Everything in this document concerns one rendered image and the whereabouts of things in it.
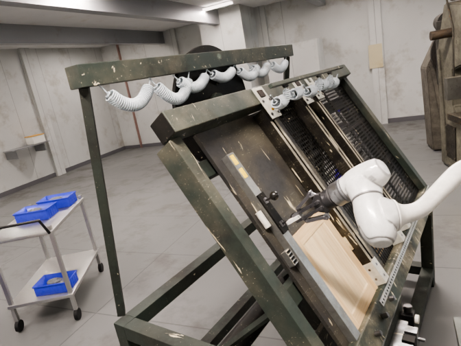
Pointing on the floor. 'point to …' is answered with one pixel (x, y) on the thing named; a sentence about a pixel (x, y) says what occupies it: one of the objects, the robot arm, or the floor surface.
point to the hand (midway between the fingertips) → (294, 218)
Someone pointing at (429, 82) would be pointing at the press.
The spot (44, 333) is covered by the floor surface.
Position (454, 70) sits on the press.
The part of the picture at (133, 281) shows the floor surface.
